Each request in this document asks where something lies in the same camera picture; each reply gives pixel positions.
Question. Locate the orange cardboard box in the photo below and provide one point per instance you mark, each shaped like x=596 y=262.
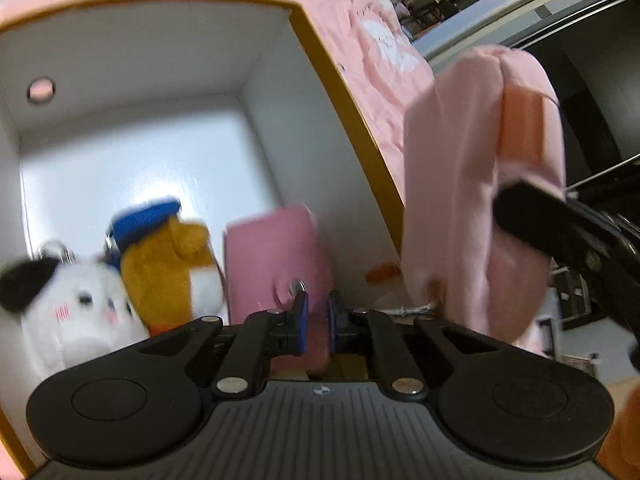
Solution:
x=150 y=135

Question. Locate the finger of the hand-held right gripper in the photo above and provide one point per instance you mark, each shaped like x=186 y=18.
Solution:
x=540 y=220

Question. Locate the pink printed blanket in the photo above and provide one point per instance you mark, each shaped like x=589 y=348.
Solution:
x=350 y=20

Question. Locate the brown bear plush blue hat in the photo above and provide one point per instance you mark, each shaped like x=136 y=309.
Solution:
x=160 y=270

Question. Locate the pink striped cloth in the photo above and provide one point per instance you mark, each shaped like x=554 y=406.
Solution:
x=270 y=260

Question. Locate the white dog plush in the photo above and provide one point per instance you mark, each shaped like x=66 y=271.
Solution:
x=75 y=320

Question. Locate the orange crochet toy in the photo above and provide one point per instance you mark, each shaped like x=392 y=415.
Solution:
x=382 y=273

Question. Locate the pink pouch with carabiner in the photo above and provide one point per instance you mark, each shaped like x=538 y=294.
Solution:
x=450 y=185

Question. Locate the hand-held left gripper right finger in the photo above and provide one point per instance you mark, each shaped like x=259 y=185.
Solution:
x=336 y=325

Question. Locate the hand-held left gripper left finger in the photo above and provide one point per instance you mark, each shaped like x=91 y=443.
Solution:
x=301 y=325

